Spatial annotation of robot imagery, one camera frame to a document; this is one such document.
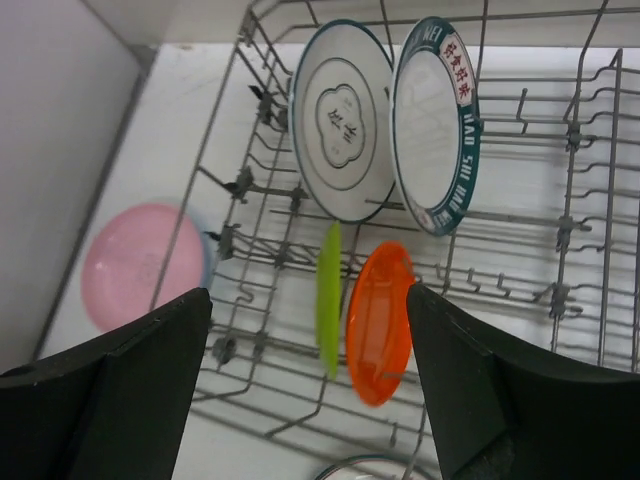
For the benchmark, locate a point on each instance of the pink plastic plate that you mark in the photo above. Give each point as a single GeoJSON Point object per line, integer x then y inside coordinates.
{"type": "Point", "coordinates": [124, 261]}

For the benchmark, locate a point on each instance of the white plate with grey pattern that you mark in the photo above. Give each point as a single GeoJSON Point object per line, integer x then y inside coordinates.
{"type": "Point", "coordinates": [338, 119]}

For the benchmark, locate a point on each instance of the green plastic plate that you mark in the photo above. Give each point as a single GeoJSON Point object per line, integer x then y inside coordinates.
{"type": "Point", "coordinates": [328, 298]}

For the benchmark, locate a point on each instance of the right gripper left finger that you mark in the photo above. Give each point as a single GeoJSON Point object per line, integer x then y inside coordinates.
{"type": "Point", "coordinates": [114, 407]}

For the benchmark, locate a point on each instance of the grey wire dish rack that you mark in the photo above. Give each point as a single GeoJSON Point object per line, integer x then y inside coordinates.
{"type": "Point", "coordinates": [548, 252]}

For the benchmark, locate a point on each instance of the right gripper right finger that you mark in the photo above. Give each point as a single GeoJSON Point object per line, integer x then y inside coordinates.
{"type": "Point", "coordinates": [502, 408]}

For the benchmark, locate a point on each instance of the plain white ceramic plate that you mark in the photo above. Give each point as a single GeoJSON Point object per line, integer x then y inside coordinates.
{"type": "Point", "coordinates": [435, 129]}

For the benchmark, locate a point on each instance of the orange plastic plate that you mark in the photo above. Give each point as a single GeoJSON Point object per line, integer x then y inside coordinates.
{"type": "Point", "coordinates": [378, 338]}

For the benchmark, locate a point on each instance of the white plate with red pattern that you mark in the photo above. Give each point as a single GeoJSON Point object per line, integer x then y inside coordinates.
{"type": "Point", "coordinates": [365, 466]}

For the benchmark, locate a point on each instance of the aluminium rail at left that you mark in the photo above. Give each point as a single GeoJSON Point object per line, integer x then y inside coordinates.
{"type": "Point", "coordinates": [145, 56]}

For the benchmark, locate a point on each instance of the blue plastic plate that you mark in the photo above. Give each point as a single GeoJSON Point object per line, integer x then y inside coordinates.
{"type": "Point", "coordinates": [206, 242]}

